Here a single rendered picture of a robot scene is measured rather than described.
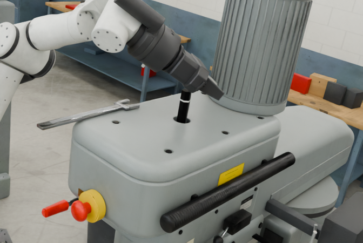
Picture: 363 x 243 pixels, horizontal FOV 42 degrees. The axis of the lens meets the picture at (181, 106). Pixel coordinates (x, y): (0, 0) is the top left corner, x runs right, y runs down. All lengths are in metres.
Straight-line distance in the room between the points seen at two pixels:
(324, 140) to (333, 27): 3.91
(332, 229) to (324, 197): 0.44
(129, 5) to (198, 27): 5.45
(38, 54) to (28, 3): 7.28
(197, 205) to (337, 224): 0.37
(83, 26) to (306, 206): 0.87
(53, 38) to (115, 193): 0.34
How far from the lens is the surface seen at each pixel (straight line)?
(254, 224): 1.28
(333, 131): 1.59
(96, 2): 0.98
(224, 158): 0.97
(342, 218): 1.15
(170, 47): 0.92
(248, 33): 1.08
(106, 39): 0.89
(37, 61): 1.07
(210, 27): 6.19
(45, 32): 1.01
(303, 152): 1.40
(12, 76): 1.08
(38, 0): 8.43
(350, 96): 4.85
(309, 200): 1.53
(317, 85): 4.96
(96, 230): 3.44
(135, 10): 0.88
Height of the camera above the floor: 2.28
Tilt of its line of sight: 21 degrees down
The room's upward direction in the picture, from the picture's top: 10 degrees clockwise
